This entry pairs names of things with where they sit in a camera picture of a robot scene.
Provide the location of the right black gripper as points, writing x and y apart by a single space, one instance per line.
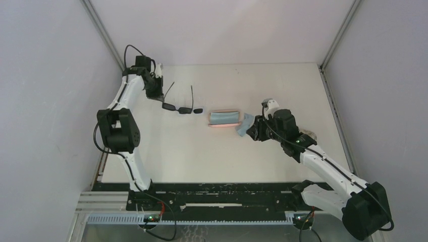
255 127

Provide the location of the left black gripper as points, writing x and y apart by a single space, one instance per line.
155 92

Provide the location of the black sunglasses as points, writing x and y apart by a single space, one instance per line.
181 110

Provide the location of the pink glasses case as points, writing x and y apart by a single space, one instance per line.
226 125

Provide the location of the light blue cloth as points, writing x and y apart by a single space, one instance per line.
222 118
247 122

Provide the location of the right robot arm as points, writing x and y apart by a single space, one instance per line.
363 208

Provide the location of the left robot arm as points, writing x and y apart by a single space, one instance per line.
118 128

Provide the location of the white sunglasses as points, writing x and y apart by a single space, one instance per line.
198 111

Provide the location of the patterned glasses case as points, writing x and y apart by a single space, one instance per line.
309 133

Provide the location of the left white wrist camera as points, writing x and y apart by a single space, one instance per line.
158 71

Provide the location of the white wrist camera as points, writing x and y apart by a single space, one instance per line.
158 71
269 107

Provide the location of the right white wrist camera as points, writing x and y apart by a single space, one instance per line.
269 107

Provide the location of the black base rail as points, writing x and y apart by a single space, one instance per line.
232 202

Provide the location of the aluminium frame rail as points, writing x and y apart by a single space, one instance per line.
110 208

